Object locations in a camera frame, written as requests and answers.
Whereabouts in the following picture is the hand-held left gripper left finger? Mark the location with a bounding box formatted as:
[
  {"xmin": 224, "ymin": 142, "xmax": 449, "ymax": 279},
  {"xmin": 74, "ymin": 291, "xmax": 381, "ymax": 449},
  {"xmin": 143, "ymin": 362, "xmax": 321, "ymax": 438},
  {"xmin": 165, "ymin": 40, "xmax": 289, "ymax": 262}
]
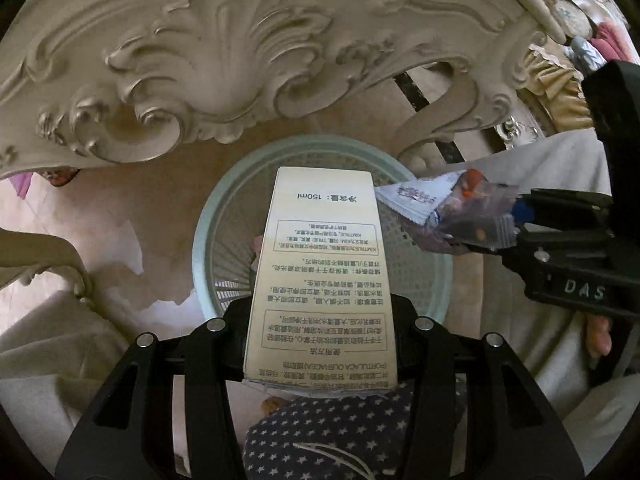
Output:
[{"xmin": 54, "ymin": 296, "xmax": 256, "ymax": 480}]

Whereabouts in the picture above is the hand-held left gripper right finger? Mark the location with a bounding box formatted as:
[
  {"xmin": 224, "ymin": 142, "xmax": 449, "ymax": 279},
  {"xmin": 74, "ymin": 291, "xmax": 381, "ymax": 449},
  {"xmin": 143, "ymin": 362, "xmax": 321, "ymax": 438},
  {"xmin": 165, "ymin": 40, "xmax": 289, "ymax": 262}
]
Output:
[{"xmin": 391, "ymin": 292, "xmax": 586, "ymax": 480}]

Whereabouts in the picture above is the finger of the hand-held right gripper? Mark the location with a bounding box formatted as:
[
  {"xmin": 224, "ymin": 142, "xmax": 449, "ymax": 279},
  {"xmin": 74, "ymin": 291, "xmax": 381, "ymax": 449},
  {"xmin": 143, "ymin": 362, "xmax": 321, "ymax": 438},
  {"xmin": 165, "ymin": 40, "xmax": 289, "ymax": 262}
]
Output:
[
  {"xmin": 465, "ymin": 229, "xmax": 617, "ymax": 262},
  {"xmin": 512, "ymin": 189, "xmax": 614, "ymax": 222}
]

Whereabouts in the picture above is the light green mesh waste basket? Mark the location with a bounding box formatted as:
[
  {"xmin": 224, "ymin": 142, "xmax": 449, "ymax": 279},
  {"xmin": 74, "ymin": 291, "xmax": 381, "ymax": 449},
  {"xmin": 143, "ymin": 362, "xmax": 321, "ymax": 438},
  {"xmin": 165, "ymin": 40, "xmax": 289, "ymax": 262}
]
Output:
[{"xmin": 192, "ymin": 134, "xmax": 454, "ymax": 326}]

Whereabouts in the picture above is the yellow-green carton box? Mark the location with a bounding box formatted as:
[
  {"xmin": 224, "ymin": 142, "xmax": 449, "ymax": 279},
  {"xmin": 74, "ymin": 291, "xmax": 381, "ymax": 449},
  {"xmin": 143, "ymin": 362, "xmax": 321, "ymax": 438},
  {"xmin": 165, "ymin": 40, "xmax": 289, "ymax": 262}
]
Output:
[{"xmin": 243, "ymin": 166, "xmax": 399, "ymax": 392}]

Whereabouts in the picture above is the white blue printed plastic packet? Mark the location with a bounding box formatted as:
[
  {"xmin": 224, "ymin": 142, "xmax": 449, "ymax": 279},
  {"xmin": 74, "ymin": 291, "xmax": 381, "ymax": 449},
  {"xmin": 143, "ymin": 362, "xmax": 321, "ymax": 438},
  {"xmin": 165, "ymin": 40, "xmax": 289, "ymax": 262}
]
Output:
[{"xmin": 374, "ymin": 169, "xmax": 521, "ymax": 256}]

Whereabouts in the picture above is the person's right hand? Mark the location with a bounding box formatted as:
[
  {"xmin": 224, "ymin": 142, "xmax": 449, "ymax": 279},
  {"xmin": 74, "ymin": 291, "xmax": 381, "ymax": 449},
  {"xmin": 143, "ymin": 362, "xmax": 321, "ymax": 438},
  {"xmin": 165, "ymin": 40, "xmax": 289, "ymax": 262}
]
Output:
[{"xmin": 585, "ymin": 316, "xmax": 614, "ymax": 359}]

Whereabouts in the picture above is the person's right trouser leg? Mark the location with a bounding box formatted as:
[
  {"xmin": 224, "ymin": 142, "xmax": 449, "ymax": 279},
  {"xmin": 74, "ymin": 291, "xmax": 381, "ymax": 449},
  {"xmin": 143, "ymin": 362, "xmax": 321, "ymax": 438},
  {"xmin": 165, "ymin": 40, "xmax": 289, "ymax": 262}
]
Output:
[{"xmin": 415, "ymin": 127, "xmax": 640, "ymax": 461}]

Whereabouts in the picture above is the person's trouser leg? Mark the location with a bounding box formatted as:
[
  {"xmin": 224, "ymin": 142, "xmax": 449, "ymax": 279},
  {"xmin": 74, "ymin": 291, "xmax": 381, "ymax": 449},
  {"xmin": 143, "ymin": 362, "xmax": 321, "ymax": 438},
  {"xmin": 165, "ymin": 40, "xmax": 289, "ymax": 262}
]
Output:
[
  {"xmin": 0, "ymin": 330, "xmax": 131, "ymax": 466},
  {"xmin": 415, "ymin": 127, "xmax": 640, "ymax": 461}
]

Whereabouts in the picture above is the ornate cream armchair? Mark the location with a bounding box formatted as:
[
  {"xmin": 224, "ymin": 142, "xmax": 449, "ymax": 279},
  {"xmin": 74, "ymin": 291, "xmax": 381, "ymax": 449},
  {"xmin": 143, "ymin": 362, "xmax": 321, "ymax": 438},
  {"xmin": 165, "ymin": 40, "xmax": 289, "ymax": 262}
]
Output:
[{"xmin": 492, "ymin": 0, "xmax": 640, "ymax": 151}]

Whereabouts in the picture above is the beige fringed chair cover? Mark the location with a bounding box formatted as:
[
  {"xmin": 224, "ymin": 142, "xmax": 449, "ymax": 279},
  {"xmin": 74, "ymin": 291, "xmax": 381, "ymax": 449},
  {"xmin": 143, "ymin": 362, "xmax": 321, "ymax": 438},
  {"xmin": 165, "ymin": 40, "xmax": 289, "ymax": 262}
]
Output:
[{"xmin": 520, "ymin": 45, "xmax": 596, "ymax": 131}]

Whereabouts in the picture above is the pink cloth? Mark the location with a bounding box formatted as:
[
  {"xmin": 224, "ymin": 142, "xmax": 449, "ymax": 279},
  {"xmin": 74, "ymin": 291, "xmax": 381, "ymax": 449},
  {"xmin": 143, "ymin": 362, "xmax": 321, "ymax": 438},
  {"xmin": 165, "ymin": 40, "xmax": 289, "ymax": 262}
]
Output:
[{"xmin": 595, "ymin": 20, "xmax": 632, "ymax": 61}]

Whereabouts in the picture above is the navy star-patterned cloth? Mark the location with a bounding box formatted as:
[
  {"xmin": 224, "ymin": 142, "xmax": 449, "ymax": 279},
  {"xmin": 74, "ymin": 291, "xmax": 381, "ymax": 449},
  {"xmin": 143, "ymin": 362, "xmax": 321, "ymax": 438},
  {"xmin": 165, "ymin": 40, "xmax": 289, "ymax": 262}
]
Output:
[{"xmin": 242, "ymin": 385, "xmax": 406, "ymax": 480}]

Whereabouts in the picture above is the person's left trouser leg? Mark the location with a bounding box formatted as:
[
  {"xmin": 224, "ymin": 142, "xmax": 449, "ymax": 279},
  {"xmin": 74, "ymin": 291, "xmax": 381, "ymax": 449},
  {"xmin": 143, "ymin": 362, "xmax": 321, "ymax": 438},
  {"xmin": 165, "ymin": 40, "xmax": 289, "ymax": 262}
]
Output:
[{"xmin": 0, "ymin": 330, "xmax": 131, "ymax": 466}]

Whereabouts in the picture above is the ornate cream coffee table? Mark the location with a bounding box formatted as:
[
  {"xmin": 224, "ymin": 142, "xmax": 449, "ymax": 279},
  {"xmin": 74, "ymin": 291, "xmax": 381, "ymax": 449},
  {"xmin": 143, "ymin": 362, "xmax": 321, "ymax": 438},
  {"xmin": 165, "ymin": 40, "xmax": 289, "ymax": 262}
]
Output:
[{"xmin": 0, "ymin": 0, "xmax": 566, "ymax": 311}]

